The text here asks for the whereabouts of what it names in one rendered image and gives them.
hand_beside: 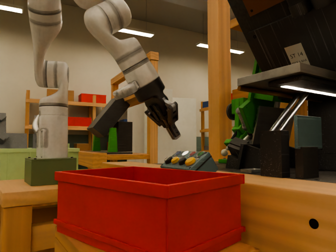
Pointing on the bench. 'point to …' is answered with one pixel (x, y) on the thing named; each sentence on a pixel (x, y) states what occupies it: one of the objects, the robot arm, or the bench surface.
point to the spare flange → (250, 170)
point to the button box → (198, 164)
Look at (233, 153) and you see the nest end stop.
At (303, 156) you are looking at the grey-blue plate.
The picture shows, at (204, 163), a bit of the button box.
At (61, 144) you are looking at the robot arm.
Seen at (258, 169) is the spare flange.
